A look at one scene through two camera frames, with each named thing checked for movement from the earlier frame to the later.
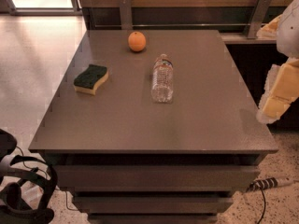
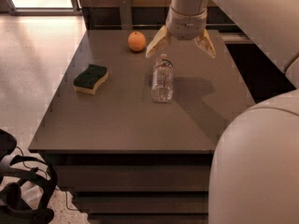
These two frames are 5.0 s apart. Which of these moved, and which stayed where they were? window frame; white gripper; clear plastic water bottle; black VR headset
Moved: white gripper
Stayed: clear plastic water bottle; window frame; black VR headset
